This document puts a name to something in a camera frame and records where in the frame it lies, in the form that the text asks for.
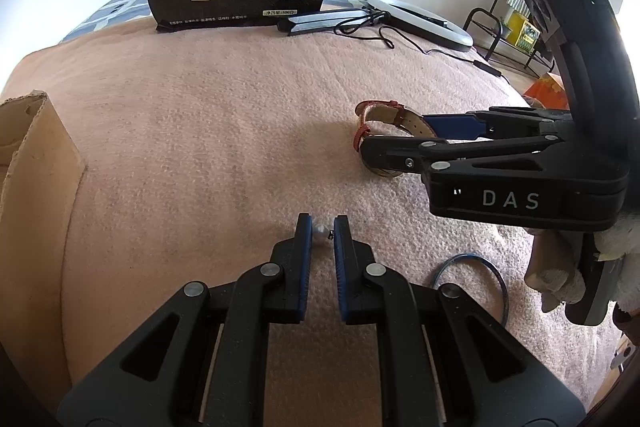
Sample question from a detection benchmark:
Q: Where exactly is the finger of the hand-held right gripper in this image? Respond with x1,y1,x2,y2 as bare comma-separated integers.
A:
360,134,571,180
424,106,576,142

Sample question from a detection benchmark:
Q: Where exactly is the orange patterned cloth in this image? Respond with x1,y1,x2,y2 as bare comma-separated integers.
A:
524,74,568,109

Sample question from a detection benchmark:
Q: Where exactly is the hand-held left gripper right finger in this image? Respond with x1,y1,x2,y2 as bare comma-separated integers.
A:
332,214,587,427

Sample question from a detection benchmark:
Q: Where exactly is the folded black tripod stand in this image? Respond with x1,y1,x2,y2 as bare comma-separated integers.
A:
277,7,391,38

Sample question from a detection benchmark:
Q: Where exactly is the cardboard box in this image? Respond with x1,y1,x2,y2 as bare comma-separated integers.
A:
0,90,87,373

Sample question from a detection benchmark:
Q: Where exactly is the thin round bangle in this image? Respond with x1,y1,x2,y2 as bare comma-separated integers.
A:
431,254,509,328

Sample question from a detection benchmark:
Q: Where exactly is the person's right forearm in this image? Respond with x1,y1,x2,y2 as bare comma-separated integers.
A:
595,214,640,323

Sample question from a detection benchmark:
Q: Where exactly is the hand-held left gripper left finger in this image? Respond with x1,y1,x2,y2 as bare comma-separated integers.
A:
56,213,316,427

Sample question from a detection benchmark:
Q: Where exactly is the person's right hand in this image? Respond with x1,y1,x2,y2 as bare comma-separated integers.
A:
524,229,588,313

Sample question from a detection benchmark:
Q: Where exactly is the white ring light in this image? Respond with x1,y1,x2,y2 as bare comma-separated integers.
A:
364,0,475,52

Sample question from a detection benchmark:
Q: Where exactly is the yellow box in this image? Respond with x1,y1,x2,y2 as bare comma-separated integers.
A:
507,14,543,52

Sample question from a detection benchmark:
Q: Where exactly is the black ring light cable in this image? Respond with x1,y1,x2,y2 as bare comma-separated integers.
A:
335,14,503,80

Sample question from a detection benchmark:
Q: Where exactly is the brown strap wristwatch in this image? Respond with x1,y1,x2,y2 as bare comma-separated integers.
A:
354,101,451,178

